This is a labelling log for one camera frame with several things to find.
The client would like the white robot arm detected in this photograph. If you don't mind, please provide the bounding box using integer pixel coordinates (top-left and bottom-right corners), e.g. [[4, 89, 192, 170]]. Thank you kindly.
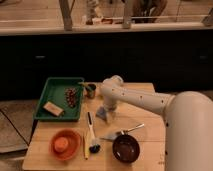
[[100, 75, 213, 171]]

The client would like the person in background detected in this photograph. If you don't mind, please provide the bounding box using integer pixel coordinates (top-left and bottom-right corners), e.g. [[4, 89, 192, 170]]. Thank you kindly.
[[86, 0, 167, 25]]

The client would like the orange bowl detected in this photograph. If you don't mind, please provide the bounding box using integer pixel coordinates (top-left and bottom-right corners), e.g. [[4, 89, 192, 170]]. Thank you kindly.
[[49, 129, 81, 161]]

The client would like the green plastic tray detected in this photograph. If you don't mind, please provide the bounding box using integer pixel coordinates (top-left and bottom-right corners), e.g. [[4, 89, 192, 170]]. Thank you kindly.
[[34, 77, 84, 122]]

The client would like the yellow banana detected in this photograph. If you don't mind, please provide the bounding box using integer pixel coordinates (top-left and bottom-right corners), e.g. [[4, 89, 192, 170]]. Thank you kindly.
[[83, 133, 90, 160]]

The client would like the brown grape bunch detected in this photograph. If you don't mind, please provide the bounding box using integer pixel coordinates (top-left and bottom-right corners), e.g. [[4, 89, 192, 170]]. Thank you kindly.
[[65, 88, 77, 108]]

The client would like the orange fruit in bowl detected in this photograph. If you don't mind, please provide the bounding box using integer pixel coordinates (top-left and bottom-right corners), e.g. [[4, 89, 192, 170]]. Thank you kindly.
[[54, 137, 69, 153]]

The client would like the wooden block in tray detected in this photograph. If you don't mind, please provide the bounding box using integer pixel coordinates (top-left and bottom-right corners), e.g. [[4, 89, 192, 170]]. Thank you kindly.
[[43, 102, 64, 116]]

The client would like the black dish brush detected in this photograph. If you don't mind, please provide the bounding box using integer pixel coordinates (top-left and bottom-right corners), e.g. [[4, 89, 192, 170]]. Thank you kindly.
[[87, 113, 101, 154]]

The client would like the metal can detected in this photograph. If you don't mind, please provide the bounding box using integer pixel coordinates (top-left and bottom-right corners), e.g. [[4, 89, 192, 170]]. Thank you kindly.
[[85, 84, 96, 99]]

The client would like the blue sponge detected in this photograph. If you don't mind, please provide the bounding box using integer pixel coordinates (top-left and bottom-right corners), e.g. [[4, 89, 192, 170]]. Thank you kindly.
[[96, 106, 107, 120]]

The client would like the purple bowl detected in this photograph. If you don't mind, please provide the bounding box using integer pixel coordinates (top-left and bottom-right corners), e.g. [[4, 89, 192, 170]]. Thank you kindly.
[[112, 135, 140, 163]]

